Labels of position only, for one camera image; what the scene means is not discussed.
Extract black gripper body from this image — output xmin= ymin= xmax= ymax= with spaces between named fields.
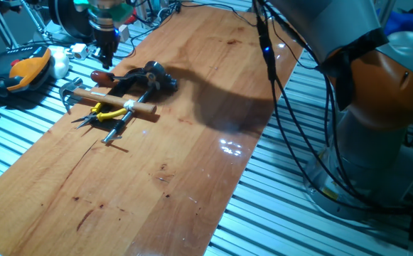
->
xmin=94 ymin=28 xmax=122 ymax=54

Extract white plug adapter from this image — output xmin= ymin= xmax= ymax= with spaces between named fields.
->
xmin=65 ymin=42 xmax=90 ymax=60

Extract black C-clamp with steel screw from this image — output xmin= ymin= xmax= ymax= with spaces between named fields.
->
xmin=95 ymin=70 xmax=178 ymax=145

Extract black round disc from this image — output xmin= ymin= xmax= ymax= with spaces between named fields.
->
xmin=48 ymin=0 xmax=97 ymax=43

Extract white rounded plastic object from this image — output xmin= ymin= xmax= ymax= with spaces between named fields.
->
xmin=48 ymin=46 xmax=70 ymax=80

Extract orange and black teach pendant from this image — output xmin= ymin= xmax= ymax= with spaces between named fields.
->
xmin=0 ymin=44 xmax=53 ymax=99

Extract glossy wooden board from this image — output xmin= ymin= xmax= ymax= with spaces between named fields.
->
xmin=0 ymin=5 xmax=305 ymax=256

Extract blue plastic bag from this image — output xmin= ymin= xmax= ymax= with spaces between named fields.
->
xmin=383 ymin=9 xmax=413 ymax=36

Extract claw hammer with wooden handle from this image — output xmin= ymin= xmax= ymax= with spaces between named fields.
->
xmin=58 ymin=77 xmax=157 ymax=114

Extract yellow-handled needle-nose pliers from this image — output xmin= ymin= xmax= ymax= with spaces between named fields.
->
xmin=70 ymin=102 xmax=129 ymax=129

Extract black cable bundle on arm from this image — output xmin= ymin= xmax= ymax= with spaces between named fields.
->
xmin=252 ymin=0 xmax=413 ymax=218

